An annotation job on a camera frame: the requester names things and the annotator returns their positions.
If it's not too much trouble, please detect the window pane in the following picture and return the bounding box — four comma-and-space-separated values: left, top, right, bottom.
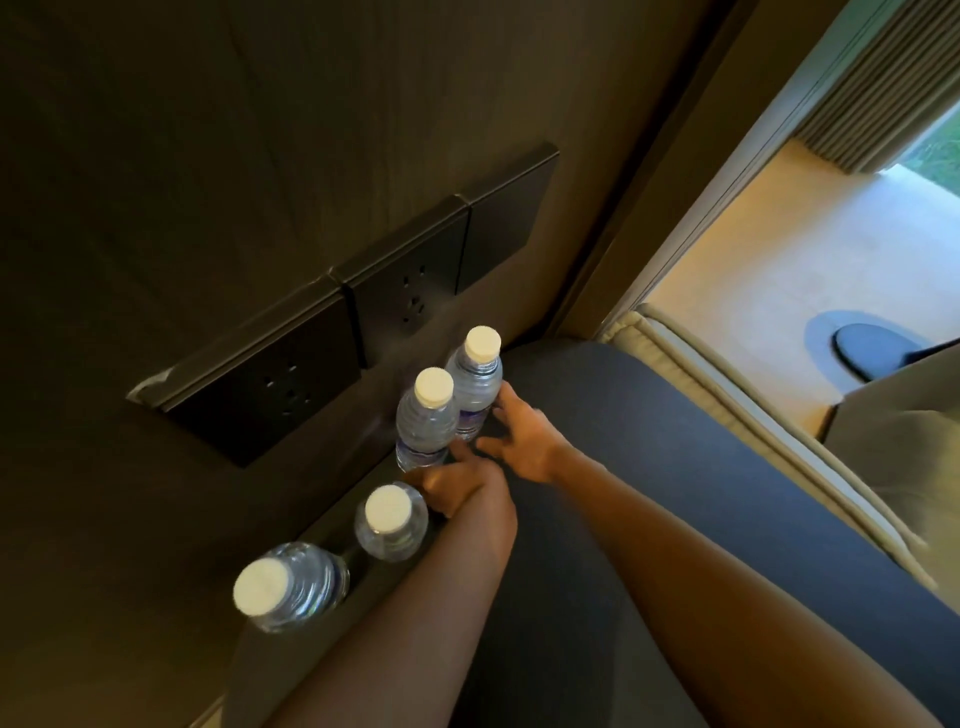
891, 103, 960, 200

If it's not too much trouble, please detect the black blank wall panel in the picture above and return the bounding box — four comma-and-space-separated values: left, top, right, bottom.
456, 144, 561, 295

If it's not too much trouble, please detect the person's right forearm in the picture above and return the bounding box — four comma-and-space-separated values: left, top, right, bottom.
551, 444, 948, 728

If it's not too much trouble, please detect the beige piped mattress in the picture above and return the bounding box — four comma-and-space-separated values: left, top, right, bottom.
598, 302, 940, 594

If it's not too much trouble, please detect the white door frame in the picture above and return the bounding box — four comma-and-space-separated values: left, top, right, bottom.
613, 0, 890, 325

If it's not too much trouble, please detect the person's left hand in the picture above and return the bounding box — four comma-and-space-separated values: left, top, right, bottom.
406, 441, 519, 520

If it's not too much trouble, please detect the grey pleated curtain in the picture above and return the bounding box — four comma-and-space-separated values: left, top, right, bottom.
793, 0, 960, 176

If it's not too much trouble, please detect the dark round stool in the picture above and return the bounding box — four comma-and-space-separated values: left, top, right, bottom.
831, 323, 939, 384

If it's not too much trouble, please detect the person's left forearm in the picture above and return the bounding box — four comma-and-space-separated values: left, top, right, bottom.
262, 483, 526, 728

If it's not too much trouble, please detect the dark grey bedspread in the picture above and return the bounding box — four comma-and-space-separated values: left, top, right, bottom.
225, 337, 960, 728

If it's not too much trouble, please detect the clear water bottle white cap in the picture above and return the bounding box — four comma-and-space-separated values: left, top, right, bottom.
354, 482, 430, 564
446, 326, 504, 442
395, 367, 460, 474
232, 541, 351, 635

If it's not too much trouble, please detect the person's right hand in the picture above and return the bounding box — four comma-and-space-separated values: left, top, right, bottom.
476, 381, 573, 486

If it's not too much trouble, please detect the black wall socket panel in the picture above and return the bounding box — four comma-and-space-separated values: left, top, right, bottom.
332, 195, 471, 370
126, 279, 363, 470

